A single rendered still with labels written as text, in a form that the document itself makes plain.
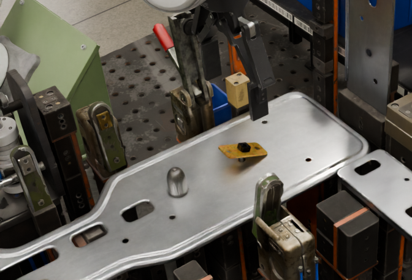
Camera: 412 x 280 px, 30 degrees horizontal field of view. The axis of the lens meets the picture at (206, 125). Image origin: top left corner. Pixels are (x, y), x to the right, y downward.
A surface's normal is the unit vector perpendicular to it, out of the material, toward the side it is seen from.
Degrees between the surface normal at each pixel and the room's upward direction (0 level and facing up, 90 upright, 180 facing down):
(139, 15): 0
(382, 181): 0
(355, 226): 0
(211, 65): 90
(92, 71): 90
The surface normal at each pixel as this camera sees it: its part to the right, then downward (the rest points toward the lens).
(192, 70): 0.50, 0.37
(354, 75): -0.85, 0.40
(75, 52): -0.60, -0.27
